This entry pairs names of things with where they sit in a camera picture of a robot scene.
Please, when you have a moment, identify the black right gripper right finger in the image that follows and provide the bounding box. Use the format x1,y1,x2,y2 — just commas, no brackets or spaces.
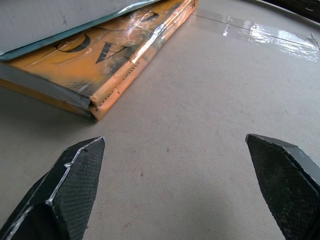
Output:
245,133,320,240

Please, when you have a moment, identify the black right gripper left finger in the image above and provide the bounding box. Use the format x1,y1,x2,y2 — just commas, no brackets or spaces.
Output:
0,136,106,240

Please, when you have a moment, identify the orange plastic-wrapped box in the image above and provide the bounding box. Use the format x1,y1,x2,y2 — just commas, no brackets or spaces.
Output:
0,0,199,122

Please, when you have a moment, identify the clear tape strip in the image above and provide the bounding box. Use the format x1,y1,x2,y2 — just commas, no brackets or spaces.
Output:
192,8,320,64

